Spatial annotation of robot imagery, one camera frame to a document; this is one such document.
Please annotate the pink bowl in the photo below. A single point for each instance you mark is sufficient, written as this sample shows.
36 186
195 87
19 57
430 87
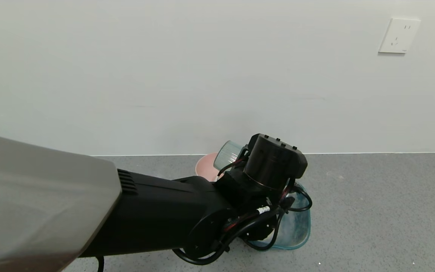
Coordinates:
205 166

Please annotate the ribbed clear glass cup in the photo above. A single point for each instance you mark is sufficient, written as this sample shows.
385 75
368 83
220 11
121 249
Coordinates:
227 155

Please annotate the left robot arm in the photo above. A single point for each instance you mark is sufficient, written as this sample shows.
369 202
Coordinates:
157 219

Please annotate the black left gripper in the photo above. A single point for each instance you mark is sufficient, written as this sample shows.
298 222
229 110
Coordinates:
244 156

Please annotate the blue transparent mixing bowl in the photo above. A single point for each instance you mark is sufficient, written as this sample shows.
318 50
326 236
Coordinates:
296 226

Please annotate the white wall socket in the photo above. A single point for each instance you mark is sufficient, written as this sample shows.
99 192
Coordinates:
398 36

